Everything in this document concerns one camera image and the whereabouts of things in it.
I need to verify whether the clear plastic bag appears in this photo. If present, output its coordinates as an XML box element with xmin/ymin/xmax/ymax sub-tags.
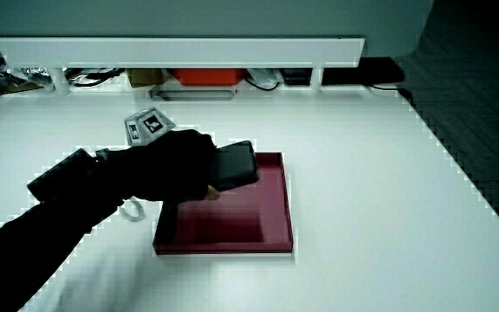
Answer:
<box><xmin>246</xmin><ymin>68</ymin><xmax>283</xmax><ymax>90</ymax></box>

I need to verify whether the small black box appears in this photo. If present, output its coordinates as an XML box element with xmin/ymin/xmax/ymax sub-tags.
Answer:
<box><xmin>281</xmin><ymin>68</ymin><xmax>312</xmax><ymax>86</ymax></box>

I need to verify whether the person's right forearm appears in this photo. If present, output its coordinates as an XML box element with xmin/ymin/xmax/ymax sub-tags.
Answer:
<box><xmin>0</xmin><ymin>146</ymin><xmax>126</xmax><ymax>312</ymax></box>

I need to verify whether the brown cardboard box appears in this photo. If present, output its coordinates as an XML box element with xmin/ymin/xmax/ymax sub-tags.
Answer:
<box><xmin>126</xmin><ymin>68</ymin><xmax>165</xmax><ymax>88</ymax></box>

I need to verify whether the grey flat device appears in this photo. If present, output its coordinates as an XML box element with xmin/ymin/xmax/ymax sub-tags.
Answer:
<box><xmin>150</xmin><ymin>88</ymin><xmax>238</xmax><ymax>102</ymax></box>

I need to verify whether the black rectangular box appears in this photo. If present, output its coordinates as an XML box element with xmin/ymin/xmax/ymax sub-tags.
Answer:
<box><xmin>26</xmin><ymin>147</ymin><xmax>100</xmax><ymax>204</ymax></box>

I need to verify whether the white strap loop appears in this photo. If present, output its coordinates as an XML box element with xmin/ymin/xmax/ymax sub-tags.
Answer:
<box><xmin>118</xmin><ymin>196</ymin><xmax>146</xmax><ymax>223</ymax></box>

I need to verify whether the black rectangular battery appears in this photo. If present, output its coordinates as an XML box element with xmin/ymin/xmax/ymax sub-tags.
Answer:
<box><xmin>208</xmin><ymin>140</ymin><xmax>260</xmax><ymax>192</ymax></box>

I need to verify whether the black power cable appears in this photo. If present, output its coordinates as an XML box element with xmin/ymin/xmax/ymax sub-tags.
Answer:
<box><xmin>367</xmin><ymin>83</ymin><xmax>416</xmax><ymax>107</ymax></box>

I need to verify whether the white long shelf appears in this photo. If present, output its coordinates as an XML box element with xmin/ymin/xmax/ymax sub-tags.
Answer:
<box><xmin>0</xmin><ymin>36</ymin><xmax>366</xmax><ymax>95</ymax></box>

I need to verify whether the person's right hand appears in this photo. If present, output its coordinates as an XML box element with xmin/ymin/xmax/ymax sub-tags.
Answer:
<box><xmin>119</xmin><ymin>107</ymin><xmax>223</xmax><ymax>205</ymax></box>

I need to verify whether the crumpled silver foil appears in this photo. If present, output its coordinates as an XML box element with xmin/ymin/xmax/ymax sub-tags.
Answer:
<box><xmin>4</xmin><ymin>66</ymin><xmax>54</xmax><ymax>89</ymax></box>

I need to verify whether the long black box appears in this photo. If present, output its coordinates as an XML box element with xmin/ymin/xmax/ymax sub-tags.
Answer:
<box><xmin>321</xmin><ymin>56</ymin><xmax>406</xmax><ymax>86</ymax></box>

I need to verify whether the black cable bundle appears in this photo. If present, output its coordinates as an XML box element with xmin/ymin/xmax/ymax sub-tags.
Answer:
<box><xmin>64</xmin><ymin>67</ymin><xmax>126</xmax><ymax>88</ymax></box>

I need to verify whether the dark red square plate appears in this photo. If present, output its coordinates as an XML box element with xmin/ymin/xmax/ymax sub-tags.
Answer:
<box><xmin>152</xmin><ymin>151</ymin><xmax>295</xmax><ymax>256</ymax></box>

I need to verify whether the orange box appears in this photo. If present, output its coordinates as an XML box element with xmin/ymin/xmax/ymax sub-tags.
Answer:
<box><xmin>172</xmin><ymin>68</ymin><xmax>247</xmax><ymax>87</ymax></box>

